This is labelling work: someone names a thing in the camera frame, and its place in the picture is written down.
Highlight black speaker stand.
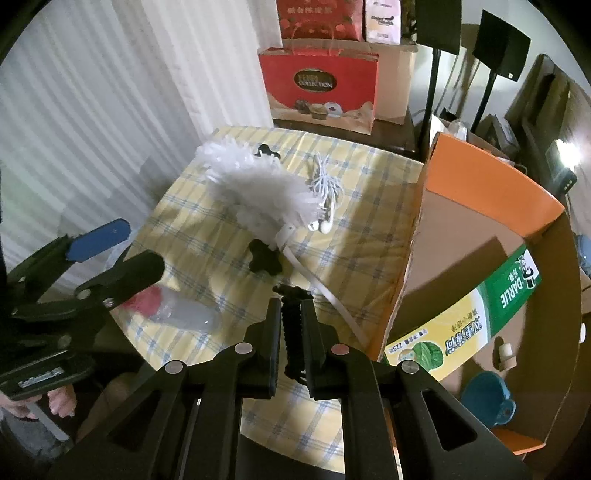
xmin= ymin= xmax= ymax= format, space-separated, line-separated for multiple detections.
xmin=418 ymin=48 xmax=442 ymax=160
xmin=468 ymin=71 xmax=500 ymax=139

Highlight person's left hand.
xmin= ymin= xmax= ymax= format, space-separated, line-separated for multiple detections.
xmin=0 ymin=383 xmax=78 ymax=421

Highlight white fluffy duster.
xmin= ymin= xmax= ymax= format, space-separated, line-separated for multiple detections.
xmin=194 ymin=138 xmax=370 ymax=352

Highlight red paper gift bag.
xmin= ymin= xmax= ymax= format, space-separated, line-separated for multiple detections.
xmin=257 ymin=39 xmax=380 ymax=136

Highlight dark floral bag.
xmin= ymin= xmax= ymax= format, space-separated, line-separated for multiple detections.
xmin=400 ymin=0 xmax=417 ymax=40

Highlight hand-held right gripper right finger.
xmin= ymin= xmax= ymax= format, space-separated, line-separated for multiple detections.
xmin=299 ymin=299 xmax=532 ymax=480

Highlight lit black device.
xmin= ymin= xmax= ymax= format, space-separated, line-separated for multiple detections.
xmin=549 ymin=138 xmax=578 ymax=195

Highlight red gift box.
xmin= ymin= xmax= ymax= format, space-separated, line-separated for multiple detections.
xmin=276 ymin=0 xmax=365 ymax=42

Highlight white curtain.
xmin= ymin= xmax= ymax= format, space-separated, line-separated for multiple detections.
xmin=0 ymin=0 xmax=278 ymax=324

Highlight cardboard box of clutter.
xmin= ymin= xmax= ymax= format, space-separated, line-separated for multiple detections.
xmin=431 ymin=111 xmax=519 ymax=163

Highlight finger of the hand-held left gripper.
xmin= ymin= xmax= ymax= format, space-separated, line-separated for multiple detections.
xmin=7 ymin=219 xmax=132 ymax=286
xmin=75 ymin=250 xmax=165 ymax=308

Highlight small beige bottle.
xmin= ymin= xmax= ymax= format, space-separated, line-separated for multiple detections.
xmin=495 ymin=338 xmax=516 ymax=371

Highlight white pink carton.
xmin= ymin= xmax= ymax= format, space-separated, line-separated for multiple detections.
xmin=364 ymin=0 xmax=402 ymax=45

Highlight clear bottle with pink cap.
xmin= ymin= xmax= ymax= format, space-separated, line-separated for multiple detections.
xmin=124 ymin=285 xmax=221 ymax=334

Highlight white wired earphones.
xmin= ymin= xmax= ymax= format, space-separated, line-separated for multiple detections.
xmin=307 ymin=153 xmax=345 ymax=233

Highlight blue silicone funnel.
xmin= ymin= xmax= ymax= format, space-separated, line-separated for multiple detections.
xmin=461 ymin=371 xmax=517 ymax=428

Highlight green yellow toothpaste box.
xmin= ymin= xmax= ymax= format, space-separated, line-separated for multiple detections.
xmin=383 ymin=244 xmax=542 ymax=382

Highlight plain brown cardboard box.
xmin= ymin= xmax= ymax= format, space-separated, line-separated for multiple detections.
xmin=376 ymin=39 xmax=419 ymax=125

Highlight dark wooden side table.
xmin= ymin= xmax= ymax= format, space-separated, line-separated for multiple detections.
xmin=272 ymin=117 xmax=419 ymax=160

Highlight orange cardboard box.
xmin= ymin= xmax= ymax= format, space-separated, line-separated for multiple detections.
xmin=381 ymin=131 xmax=583 ymax=456

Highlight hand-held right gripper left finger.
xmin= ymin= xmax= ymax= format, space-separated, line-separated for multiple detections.
xmin=48 ymin=298 xmax=283 ymax=480

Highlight blue round object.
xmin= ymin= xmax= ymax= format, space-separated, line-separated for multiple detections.
xmin=575 ymin=233 xmax=591 ymax=278

